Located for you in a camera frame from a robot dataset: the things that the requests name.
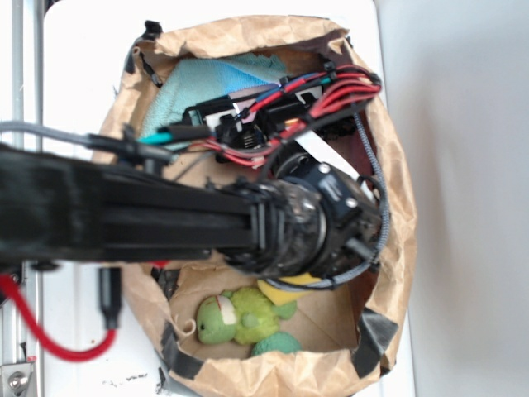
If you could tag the blue terry cloth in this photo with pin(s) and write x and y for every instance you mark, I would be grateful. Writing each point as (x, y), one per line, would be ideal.
(194, 81)

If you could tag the yellow green sponge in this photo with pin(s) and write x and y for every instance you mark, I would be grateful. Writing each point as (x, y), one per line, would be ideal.
(281, 296)

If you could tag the green plush turtle toy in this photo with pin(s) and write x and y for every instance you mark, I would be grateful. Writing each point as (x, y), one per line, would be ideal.
(247, 317)

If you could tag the black gripper body with wires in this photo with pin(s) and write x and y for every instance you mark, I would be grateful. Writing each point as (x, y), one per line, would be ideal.
(247, 127)

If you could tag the aluminium frame rail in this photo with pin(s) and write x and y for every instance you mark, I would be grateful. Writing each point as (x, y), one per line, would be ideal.
(22, 22)

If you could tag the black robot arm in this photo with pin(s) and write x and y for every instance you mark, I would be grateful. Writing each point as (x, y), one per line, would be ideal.
(311, 218)

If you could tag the brown paper bag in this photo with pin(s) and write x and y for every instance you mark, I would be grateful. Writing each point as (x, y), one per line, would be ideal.
(350, 335)

